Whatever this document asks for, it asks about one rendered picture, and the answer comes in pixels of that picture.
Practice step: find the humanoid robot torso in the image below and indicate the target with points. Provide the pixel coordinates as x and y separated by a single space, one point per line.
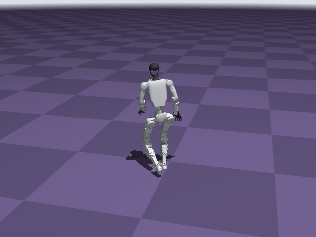
157 91

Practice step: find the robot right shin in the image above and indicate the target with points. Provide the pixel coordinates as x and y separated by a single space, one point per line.
163 151

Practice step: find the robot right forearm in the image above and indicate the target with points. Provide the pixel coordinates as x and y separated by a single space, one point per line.
176 107

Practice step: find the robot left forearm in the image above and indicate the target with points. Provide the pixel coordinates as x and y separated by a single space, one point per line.
142 107

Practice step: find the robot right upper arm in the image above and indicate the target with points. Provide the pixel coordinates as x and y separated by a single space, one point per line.
172 90

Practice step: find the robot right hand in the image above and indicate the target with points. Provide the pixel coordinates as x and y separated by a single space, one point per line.
178 116

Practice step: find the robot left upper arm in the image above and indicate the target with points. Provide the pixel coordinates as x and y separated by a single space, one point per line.
143 87

